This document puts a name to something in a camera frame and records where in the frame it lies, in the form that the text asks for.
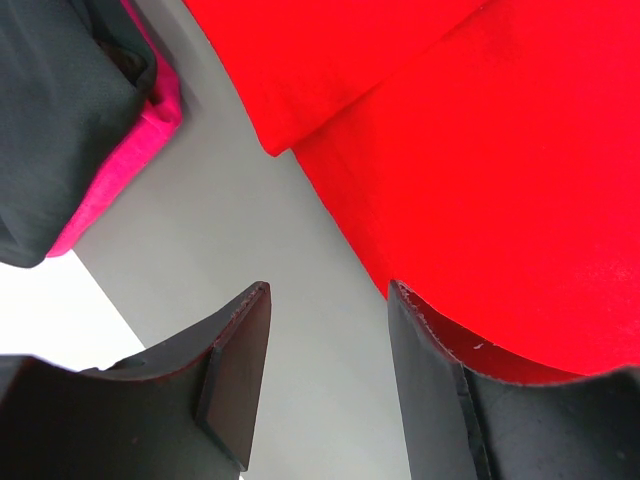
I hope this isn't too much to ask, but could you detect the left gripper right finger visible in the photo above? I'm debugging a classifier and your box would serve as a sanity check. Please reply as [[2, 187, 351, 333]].
[[388, 281, 639, 479]]

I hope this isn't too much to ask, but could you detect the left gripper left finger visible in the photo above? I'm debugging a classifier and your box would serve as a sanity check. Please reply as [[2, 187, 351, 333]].
[[1, 282, 271, 479]]

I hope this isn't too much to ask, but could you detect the red t shirt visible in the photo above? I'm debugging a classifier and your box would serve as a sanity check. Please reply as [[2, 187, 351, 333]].
[[188, 1, 639, 383]]

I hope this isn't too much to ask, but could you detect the folded pink t shirt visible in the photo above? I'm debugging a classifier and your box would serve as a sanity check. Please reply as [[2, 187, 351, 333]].
[[28, 1, 182, 258]]

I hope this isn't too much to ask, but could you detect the folded black t shirt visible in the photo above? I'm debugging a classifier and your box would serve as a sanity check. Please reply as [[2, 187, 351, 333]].
[[1, 1, 157, 268]]

